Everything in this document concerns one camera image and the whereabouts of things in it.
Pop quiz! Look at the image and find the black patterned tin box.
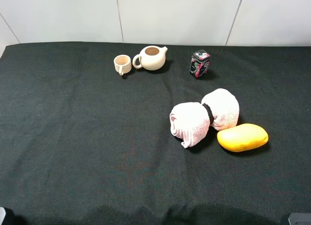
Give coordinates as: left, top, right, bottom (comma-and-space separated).
190, 50, 211, 79

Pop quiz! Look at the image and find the pink rolled towel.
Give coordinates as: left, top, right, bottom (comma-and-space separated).
169, 88, 240, 149

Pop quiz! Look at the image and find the cream ceramic teapot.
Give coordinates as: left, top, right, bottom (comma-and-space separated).
132, 46, 168, 71

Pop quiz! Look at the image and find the cream ceramic cup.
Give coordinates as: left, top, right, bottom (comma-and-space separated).
114, 54, 132, 76

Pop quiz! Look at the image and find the black elastic band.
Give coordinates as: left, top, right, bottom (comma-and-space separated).
202, 104, 214, 125

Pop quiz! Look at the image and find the black table cloth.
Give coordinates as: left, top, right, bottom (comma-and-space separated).
0, 42, 311, 225

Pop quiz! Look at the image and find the yellow mango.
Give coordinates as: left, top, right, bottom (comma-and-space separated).
217, 123, 269, 153

